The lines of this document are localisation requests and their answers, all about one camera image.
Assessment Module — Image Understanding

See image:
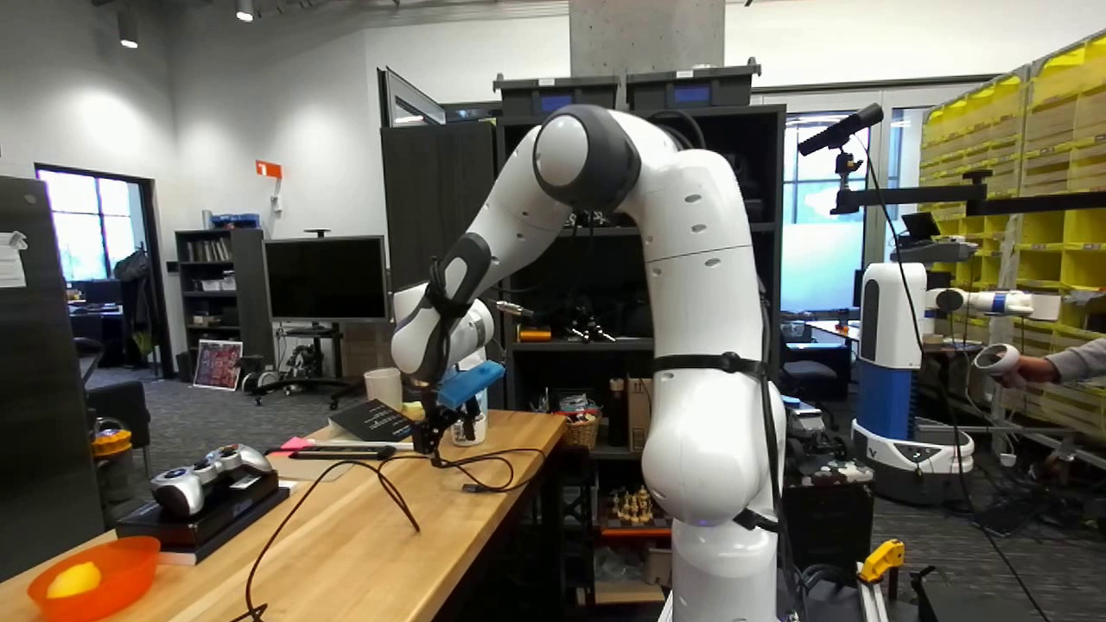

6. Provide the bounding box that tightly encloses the operator hand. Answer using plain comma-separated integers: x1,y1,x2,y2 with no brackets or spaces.
1013,349,1066,390

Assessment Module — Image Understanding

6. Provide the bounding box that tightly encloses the grey sleeved forearm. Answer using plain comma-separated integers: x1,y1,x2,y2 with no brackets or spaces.
1045,334,1106,386

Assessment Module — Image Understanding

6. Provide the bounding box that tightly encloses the grey game controller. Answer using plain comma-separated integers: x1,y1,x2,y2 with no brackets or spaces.
149,443,276,521

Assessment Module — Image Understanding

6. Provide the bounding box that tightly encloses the black printed box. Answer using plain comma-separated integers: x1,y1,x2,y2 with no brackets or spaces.
330,397,414,447

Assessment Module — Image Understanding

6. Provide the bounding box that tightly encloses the black remote control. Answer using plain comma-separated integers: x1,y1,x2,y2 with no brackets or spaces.
288,443,400,466

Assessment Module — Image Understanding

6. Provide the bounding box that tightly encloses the white vr controller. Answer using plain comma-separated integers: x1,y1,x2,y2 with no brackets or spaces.
968,339,1026,381

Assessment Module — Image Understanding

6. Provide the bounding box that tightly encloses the blue white mobile robot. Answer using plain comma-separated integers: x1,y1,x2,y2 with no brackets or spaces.
847,258,979,508

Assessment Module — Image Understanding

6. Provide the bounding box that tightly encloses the orange bowl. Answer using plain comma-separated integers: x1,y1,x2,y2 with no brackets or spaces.
26,531,165,622

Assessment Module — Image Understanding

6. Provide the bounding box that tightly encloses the black refrigerator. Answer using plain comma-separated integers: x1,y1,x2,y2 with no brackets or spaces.
0,171,111,580

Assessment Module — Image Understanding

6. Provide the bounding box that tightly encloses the black equipment case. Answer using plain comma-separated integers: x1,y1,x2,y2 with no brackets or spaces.
790,458,880,572

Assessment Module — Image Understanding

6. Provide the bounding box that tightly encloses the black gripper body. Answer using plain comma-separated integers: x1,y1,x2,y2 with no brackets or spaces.
413,395,467,456

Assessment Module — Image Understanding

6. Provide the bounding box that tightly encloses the black armchair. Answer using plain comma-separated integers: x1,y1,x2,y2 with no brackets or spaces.
68,331,156,456

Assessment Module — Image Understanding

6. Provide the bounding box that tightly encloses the yellow bin shelving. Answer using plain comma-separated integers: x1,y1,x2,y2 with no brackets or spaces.
915,31,1106,447

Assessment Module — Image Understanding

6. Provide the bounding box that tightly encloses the yellow ball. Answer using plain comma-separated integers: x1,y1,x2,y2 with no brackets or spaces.
47,558,105,600

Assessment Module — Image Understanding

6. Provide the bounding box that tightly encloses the black television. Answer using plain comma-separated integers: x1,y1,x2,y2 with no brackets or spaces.
268,236,390,382

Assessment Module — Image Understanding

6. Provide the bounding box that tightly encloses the black boom camera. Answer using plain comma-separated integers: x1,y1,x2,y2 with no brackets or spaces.
797,99,1106,222

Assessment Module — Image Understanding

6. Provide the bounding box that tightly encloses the black bookshelf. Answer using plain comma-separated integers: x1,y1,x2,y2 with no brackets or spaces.
173,223,276,372

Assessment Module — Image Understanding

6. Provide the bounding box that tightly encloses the white paper note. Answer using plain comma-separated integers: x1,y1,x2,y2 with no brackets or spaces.
0,229,32,295

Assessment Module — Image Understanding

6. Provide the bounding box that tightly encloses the flat black box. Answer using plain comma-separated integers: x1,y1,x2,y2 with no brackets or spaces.
113,470,293,566

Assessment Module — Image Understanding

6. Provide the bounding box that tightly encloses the yellow handled tool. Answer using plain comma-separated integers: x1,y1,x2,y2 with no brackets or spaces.
853,535,912,622

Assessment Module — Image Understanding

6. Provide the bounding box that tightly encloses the dark shelving unit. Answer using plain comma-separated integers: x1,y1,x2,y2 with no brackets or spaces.
376,66,791,615

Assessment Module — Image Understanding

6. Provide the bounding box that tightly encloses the framed picture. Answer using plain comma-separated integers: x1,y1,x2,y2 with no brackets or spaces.
189,334,245,395

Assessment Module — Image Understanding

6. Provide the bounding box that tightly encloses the black usb cable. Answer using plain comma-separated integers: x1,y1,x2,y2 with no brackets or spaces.
235,443,522,622

